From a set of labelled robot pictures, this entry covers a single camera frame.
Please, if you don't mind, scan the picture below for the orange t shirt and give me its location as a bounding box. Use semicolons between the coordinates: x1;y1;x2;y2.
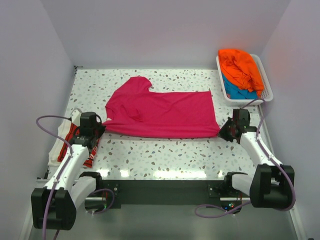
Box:
218;49;264;98

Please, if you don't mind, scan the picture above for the folded white red t shirt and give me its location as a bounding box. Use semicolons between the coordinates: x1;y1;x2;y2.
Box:
48;119;100;168

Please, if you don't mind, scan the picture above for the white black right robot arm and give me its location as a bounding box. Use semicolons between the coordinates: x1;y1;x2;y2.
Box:
218;108;296;211

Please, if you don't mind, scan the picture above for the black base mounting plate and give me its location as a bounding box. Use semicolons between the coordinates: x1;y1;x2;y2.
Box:
84;180;250;214

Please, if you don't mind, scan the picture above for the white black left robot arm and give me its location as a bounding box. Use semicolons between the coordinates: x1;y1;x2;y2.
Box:
31;111;105;230

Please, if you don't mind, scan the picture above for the aluminium rail frame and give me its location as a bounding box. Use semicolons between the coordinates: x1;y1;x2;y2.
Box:
18;169;301;240

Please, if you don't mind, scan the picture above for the white plastic basket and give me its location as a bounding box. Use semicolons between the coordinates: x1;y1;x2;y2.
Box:
216;54;274;107

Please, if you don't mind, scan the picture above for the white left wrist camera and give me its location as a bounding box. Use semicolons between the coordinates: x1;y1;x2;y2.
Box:
71;108;83;126

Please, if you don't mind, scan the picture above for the blue t shirt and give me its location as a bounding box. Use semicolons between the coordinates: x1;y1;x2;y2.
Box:
222;74;258;100

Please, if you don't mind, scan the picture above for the magenta t shirt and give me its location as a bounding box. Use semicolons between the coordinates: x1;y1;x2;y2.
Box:
103;76;220;139

